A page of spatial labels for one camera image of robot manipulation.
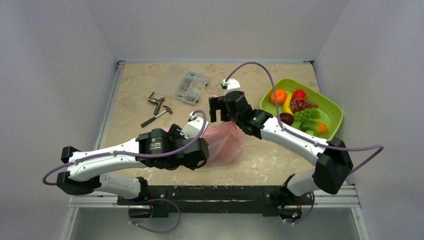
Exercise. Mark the fake dark red plum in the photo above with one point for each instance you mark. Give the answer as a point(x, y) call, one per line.
point(287, 118)

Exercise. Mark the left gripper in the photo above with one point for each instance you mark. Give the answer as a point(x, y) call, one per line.
point(176, 135)

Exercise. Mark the fake red strawberry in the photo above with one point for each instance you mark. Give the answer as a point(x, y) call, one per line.
point(299, 94)

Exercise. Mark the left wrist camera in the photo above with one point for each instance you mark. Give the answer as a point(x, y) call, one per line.
point(195, 125)

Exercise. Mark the fake red grapes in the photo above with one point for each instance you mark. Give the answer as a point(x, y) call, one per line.
point(298, 105)

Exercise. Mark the fake green lime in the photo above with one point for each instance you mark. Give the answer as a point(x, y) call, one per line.
point(310, 132)

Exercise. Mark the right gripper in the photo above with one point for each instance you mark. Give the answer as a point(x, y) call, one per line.
point(220, 106)

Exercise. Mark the aluminium frame rail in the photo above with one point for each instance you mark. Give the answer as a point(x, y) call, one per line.
point(96, 199)

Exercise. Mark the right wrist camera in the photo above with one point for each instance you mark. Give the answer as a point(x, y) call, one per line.
point(230, 85)

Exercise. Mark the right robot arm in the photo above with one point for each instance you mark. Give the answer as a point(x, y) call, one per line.
point(331, 163)

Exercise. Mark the clear screw organizer box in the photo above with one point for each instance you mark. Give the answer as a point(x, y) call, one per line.
point(191, 87)

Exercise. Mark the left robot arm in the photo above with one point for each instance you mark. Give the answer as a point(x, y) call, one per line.
point(88, 172)

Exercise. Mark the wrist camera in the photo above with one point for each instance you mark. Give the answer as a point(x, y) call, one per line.
point(230, 85)
point(195, 125)

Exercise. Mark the pink plastic bag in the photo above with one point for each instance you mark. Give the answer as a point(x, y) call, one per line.
point(225, 143)

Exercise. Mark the fake green grapes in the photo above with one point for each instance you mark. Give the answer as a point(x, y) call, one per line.
point(307, 114)

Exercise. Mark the fake mango green orange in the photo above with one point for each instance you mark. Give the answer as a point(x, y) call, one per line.
point(317, 127)

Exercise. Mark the black metal clamp tool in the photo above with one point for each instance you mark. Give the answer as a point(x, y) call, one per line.
point(155, 101)

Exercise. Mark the fake banana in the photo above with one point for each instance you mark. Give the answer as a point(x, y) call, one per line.
point(286, 106)

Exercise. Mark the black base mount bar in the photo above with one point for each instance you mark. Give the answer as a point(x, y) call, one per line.
point(267, 200)

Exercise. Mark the green plastic tray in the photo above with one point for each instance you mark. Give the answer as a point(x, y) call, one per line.
point(330, 113)

